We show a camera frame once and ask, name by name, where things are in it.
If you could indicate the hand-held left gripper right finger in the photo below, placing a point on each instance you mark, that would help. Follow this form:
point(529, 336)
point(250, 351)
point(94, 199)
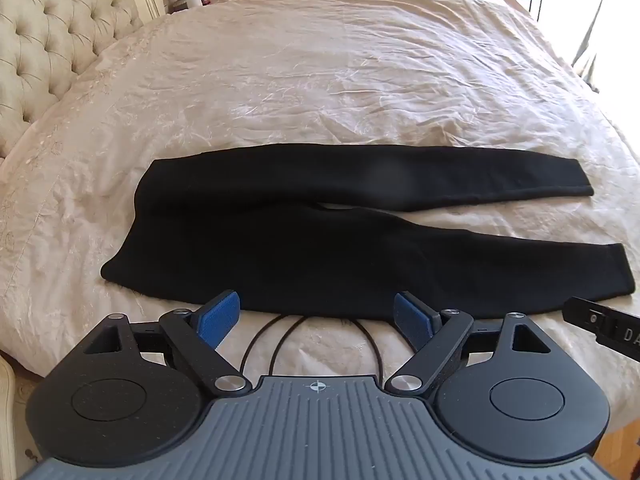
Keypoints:
point(411, 316)

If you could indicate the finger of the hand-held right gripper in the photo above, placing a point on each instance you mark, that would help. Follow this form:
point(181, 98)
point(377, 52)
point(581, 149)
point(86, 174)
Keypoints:
point(582, 316)

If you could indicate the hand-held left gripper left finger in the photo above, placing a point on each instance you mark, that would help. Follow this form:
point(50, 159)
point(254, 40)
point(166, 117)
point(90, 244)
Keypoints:
point(220, 315)

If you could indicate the black pants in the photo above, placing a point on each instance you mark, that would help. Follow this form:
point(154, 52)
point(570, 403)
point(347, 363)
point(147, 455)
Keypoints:
point(280, 240)

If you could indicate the cream embroidered bedspread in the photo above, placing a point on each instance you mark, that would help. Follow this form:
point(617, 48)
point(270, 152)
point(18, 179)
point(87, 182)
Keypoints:
point(320, 90)

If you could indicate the black stand pole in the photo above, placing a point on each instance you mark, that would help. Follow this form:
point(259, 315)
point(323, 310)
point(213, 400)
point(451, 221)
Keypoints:
point(539, 0)

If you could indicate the cream tufted headboard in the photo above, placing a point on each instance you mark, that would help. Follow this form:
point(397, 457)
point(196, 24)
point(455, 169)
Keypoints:
point(47, 35)

